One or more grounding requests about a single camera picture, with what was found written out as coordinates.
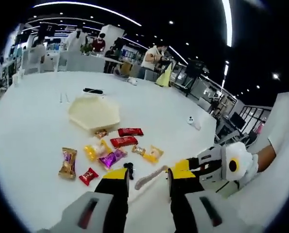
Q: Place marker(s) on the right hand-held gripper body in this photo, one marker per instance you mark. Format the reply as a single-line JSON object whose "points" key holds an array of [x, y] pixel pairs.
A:
{"points": [[241, 155]]}

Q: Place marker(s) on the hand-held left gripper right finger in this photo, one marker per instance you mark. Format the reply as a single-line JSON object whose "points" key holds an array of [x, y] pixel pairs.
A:
{"points": [[183, 184]]}

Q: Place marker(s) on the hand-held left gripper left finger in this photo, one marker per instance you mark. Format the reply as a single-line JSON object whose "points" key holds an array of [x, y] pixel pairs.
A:
{"points": [[110, 191]]}

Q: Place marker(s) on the small red food packet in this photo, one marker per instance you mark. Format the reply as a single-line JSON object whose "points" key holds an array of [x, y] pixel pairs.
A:
{"points": [[88, 176]]}

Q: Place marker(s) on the black food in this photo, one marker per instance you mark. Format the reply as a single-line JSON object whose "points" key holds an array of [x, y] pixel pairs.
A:
{"points": [[132, 171]]}

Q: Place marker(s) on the purple food packet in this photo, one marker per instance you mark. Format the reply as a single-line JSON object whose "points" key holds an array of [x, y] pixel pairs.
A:
{"points": [[111, 159]]}

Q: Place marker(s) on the yellow bread food packet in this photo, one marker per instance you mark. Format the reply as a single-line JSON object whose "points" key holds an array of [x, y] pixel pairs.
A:
{"points": [[153, 154]]}

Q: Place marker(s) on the yellow clear food packet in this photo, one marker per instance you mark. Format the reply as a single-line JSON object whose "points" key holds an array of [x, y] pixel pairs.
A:
{"points": [[93, 151]]}

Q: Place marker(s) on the small gold food packet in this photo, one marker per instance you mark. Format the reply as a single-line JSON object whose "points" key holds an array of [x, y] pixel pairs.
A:
{"points": [[138, 150]]}

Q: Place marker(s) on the brown gold food packet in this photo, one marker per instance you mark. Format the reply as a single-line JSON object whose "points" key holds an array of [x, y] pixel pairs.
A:
{"points": [[67, 165]]}

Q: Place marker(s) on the red food bar packet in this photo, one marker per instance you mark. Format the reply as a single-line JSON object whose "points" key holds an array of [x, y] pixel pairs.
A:
{"points": [[123, 142], [130, 131]]}

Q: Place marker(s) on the small orange food packet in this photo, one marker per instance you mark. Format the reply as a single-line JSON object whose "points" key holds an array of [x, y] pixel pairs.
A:
{"points": [[101, 133]]}

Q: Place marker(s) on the beige hexagonal container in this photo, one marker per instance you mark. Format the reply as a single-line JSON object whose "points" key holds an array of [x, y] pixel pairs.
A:
{"points": [[93, 111]]}

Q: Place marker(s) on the black desk monitor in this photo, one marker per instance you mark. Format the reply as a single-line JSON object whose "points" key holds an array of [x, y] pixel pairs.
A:
{"points": [[237, 120]]}

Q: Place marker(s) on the white handheld controller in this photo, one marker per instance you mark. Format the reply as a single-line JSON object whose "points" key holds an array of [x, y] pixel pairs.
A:
{"points": [[190, 120]]}

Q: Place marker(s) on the person's white shirt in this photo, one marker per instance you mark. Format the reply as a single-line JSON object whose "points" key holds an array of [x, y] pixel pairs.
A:
{"points": [[285, 136]]}

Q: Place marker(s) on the pale yellow cloth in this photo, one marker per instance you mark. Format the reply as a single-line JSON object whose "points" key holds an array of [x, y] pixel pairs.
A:
{"points": [[164, 77]]}

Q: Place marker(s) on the black screen on tripod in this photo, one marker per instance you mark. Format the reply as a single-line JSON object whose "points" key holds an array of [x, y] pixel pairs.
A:
{"points": [[195, 66]]}

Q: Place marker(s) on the black power strip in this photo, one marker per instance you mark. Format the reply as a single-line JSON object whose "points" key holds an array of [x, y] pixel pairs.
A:
{"points": [[93, 91]]}

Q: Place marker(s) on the small white device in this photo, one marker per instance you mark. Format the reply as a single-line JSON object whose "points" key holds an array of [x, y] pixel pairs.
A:
{"points": [[132, 81]]}

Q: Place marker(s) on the white counter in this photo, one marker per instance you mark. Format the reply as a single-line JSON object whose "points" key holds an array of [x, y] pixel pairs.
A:
{"points": [[83, 63]]}

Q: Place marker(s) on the white paper cup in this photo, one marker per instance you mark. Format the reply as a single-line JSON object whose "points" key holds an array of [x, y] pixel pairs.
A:
{"points": [[16, 78]]}

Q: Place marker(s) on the black hanging sign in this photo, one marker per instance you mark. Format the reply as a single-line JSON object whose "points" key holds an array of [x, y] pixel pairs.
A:
{"points": [[47, 29]]}

